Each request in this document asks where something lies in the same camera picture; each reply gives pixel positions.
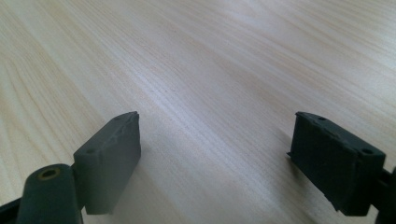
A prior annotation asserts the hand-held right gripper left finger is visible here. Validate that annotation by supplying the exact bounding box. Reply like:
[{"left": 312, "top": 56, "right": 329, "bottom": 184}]
[{"left": 72, "top": 110, "right": 142, "bottom": 217}]

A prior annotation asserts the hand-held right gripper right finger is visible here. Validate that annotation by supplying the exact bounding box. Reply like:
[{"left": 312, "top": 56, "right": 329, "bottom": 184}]
[{"left": 286, "top": 110, "right": 388, "bottom": 217}]

